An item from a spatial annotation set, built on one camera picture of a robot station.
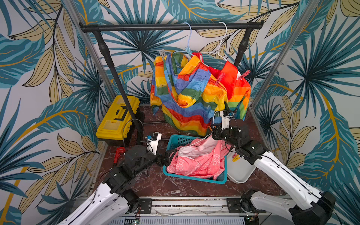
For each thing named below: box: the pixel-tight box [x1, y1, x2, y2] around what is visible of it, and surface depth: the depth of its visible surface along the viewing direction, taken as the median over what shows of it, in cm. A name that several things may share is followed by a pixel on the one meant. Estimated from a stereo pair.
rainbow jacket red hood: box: [191, 52, 252, 121], surface depth 64 cm
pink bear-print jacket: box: [166, 135, 231, 180], surface depth 76 cm
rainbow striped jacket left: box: [150, 52, 229, 137], surface depth 68 cm
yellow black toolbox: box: [95, 95, 145, 147], surface depth 90 cm
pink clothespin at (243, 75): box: [237, 69, 251, 81], surface depth 60 cm
